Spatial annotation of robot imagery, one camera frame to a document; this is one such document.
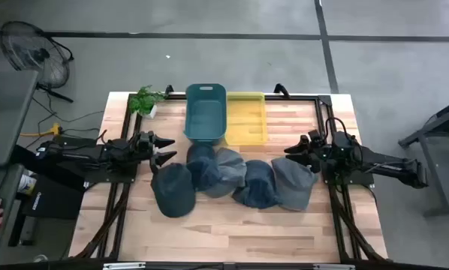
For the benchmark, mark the grey desk top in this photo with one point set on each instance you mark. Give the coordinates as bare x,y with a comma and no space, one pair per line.
6,116

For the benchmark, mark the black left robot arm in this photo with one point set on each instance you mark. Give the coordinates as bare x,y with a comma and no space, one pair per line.
82,152

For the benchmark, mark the black floor fan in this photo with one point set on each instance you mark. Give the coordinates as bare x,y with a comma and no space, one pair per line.
35,52

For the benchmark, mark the green plant in white pot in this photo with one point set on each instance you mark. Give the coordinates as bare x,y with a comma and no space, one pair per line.
143,101

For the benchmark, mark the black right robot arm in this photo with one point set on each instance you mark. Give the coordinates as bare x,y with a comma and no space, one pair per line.
389,165

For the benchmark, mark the black Trossen controller box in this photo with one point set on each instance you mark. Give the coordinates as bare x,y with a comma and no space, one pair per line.
55,198

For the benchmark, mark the yellow translucent plastic bin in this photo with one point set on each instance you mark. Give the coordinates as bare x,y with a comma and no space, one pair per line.
247,120

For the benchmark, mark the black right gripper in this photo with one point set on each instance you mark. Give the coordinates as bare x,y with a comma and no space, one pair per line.
322,153

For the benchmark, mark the white can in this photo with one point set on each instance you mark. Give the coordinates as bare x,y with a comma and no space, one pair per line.
26,183

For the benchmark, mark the black aluminium table frame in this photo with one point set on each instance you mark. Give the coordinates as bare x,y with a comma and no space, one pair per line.
303,98

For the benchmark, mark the black frame bar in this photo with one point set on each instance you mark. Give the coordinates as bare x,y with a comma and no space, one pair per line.
224,266

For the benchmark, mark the silver bracket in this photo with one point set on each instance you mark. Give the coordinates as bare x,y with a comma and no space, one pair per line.
124,266
333,266

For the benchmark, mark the dark blue denim cap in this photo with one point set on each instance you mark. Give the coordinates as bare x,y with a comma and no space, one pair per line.
202,168
258,185

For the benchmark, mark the grey cap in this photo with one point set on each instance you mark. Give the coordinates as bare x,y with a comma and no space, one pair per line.
294,183
228,172

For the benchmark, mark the dark teal cap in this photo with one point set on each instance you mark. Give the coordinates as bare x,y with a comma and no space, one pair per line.
173,191

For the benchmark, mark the teal plastic basket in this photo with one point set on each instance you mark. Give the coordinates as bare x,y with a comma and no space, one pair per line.
205,116

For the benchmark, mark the grey desk panel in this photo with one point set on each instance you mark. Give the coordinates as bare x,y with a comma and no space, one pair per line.
10,187

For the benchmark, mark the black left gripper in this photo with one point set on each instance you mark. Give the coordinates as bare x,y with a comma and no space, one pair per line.
149,152

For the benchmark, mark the grey metal table stand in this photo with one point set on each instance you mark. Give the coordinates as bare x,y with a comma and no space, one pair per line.
434,161

